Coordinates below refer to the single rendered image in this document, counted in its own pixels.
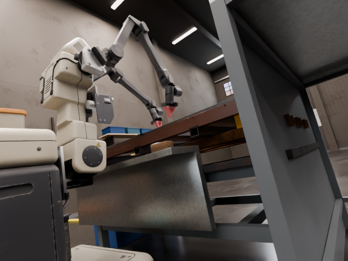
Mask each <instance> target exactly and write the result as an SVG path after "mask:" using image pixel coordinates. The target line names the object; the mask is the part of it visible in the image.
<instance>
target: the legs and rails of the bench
mask: <svg viewBox="0 0 348 261"><path fill-rule="evenodd" d="M244 1H245V0H225V3H226V5H227V6H228V7H229V9H230V10H232V9H234V8H235V7H237V6H238V5H239V4H241V3H242V2H244ZM346 74H348V68H347V69H344V70H341V71H338V72H336V73H333V74H330V75H328V76H324V77H322V78H319V79H316V80H313V81H311V82H308V83H305V84H304V85H305V88H309V87H311V86H314V85H317V84H320V83H323V82H326V81H328V80H331V79H334V78H337V77H340V76H343V75H346ZM342 198H343V201H344V202H348V197H342Z"/></svg>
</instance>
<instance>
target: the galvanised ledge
mask: <svg viewBox="0 0 348 261"><path fill-rule="evenodd" d="M199 151H200V150H199V146H198V145H197V146H183V147H170V148H166V149H163V150H160V151H156V152H153V153H150V154H146V155H143V156H140V157H136V158H132V159H129V160H126V161H123V162H120V163H116V164H113V165H109V166H106V168H105V170H104V171H102V172H100V173H98V174H96V175H95V176H93V177H98V176H102V175H106V174H109V173H113V172H117V171H121V170H125V169H129V168H133V167H137V166H141V165H145V164H149V163H153V162H157V161H161V160H165V159H168V158H172V157H176V156H180V155H185V154H189V153H193V152H199ZM68 181H71V180H68V179H66V183H67V182H68Z"/></svg>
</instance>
